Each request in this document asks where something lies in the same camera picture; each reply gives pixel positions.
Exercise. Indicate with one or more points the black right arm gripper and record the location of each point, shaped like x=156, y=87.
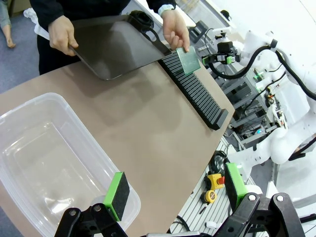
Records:
x=234, y=59

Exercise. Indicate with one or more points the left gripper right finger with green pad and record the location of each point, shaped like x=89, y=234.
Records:
x=234, y=182

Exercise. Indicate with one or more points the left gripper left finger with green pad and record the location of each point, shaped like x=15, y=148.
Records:
x=116, y=197

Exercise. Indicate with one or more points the green PCB board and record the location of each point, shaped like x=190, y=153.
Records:
x=188, y=61

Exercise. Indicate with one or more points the dark brown plastic tray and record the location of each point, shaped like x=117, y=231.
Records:
x=116, y=49

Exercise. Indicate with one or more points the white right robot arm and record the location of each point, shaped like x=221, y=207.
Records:
x=279, y=143

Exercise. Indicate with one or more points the person's right forearm black sleeve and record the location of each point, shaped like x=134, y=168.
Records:
x=47, y=10

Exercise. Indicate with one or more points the person's left forearm black sleeve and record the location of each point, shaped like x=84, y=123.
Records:
x=158, y=3

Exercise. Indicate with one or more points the person's left hand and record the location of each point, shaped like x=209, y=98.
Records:
x=175, y=29

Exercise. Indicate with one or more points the person's right hand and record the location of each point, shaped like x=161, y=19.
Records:
x=61, y=34

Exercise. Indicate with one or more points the yellow emergency stop box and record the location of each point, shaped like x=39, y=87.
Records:
x=213, y=181

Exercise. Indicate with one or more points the yellow tape measure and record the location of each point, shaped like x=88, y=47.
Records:
x=211, y=196

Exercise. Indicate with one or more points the black slotted PCB rack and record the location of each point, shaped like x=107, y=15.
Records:
x=197, y=91

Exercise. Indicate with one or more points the white desk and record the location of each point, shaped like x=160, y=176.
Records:
x=186, y=17

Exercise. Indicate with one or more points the small white plastic piece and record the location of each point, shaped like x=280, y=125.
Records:
x=211, y=224

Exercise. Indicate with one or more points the small black device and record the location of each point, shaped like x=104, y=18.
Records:
x=225, y=14

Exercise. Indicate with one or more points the grey metal equipment shelf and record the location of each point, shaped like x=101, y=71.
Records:
x=243, y=96

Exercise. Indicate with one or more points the white wristwatch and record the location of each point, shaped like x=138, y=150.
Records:
x=165, y=8

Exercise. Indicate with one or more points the clear plastic storage box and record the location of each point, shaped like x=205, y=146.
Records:
x=49, y=160

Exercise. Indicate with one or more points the person's torso black clothes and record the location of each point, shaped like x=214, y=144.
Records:
x=49, y=61

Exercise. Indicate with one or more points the white cloth at person's waist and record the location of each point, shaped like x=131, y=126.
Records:
x=39, y=30

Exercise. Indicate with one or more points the brown cardboard box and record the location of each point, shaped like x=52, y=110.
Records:
x=21, y=5

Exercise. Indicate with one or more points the bystander leg grey trousers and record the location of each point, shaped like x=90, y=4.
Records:
x=6, y=29

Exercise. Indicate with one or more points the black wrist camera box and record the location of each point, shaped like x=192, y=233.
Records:
x=225, y=48

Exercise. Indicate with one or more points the black plastic frame stand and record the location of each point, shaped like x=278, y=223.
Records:
x=198, y=30

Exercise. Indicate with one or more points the slotted aluminium base plate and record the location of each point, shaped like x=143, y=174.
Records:
x=195, y=212

